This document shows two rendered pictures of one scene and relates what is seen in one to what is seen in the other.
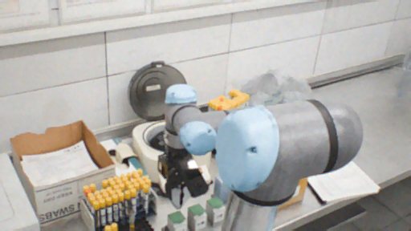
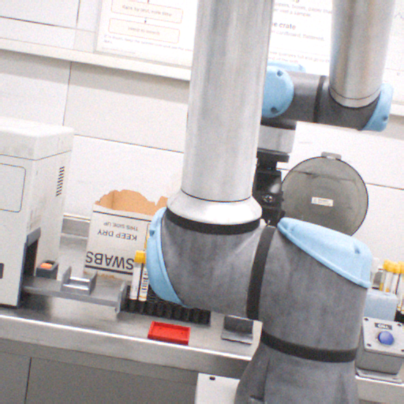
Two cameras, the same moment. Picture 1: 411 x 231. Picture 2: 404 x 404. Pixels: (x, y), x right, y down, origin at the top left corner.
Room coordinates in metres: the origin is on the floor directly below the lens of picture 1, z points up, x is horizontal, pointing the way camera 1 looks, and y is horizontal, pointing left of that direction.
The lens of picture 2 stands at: (-0.03, -0.54, 1.26)
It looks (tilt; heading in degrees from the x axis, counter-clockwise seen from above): 8 degrees down; 35
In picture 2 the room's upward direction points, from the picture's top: 10 degrees clockwise
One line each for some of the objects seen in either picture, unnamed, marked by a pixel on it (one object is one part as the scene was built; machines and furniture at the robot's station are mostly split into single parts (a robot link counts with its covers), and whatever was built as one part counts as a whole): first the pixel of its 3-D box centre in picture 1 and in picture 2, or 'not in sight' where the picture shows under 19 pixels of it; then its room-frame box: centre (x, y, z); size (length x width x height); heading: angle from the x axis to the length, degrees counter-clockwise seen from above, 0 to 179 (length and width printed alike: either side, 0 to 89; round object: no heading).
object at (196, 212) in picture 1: (197, 218); not in sight; (1.04, 0.00, 0.91); 0.05 x 0.04 x 0.07; 35
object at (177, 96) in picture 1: (181, 109); (279, 95); (0.99, 0.06, 1.30); 0.09 x 0.08 x 0.11; 22
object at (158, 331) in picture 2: not in sight; (170, 332); (0.86, 0.11, 0.88); 0.07 x 0.07 x 0.01; 35
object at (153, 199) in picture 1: (120, 206); not in sight; (1.06, 0.23, 0.91); 0.20 x 0.10 x 0.07; 125
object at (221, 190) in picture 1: (230, 187); (364, 317); (1.17, -0.10, 0.92); 0.10 x 0.07 x 0.10; 120
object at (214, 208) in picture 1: (214, 211); not in sight; (1.08, -0.05, 0.91); 0.05 x 0.04 x 0.07; 35
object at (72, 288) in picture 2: not in sight; (65, 283); (0.79, 0.29, 0.92); 0.21 x 0.07 x 0.05; 125
